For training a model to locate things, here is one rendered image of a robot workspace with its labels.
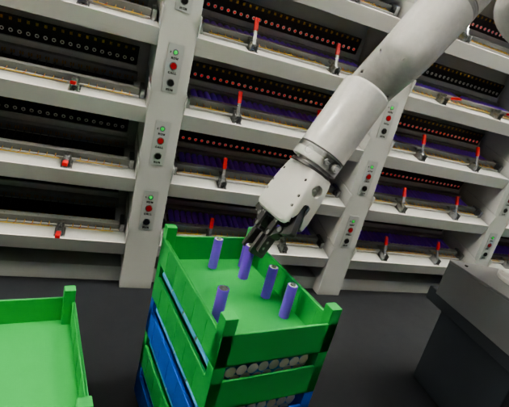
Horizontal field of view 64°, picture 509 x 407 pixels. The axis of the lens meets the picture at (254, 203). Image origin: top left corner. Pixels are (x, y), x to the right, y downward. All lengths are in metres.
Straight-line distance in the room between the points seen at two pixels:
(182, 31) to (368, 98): 0.60
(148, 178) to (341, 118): 0.67
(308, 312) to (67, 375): 0.42
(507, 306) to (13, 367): 0.96
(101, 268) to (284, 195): 0.80
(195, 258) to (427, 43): 0.56
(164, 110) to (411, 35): 0.67
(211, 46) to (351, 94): 0.56
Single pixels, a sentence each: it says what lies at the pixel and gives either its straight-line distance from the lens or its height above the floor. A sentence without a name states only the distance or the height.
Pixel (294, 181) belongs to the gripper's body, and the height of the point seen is 0.56.
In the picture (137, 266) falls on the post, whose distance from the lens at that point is 1.29.
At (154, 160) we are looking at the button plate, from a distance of 1.16.
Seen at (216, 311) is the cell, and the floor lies 0.35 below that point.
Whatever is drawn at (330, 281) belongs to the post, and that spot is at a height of 0.06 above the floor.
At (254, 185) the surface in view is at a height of 0.37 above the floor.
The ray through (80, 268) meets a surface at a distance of 1.33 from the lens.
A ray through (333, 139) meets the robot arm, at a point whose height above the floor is 0.64.
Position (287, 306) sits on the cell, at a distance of 0.71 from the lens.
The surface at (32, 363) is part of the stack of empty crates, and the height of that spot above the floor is 0.16.
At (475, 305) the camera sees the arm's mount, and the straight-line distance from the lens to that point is 1.10.
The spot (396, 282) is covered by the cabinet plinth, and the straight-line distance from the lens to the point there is 1.79.
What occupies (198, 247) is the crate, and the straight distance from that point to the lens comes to 0.83.
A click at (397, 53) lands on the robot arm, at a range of 0.71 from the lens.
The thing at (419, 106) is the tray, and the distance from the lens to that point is 1.48.
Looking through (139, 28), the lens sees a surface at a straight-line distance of 1.12.
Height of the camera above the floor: 0.70
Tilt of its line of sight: 17 degrees down
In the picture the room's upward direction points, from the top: 14 degrees clockwise
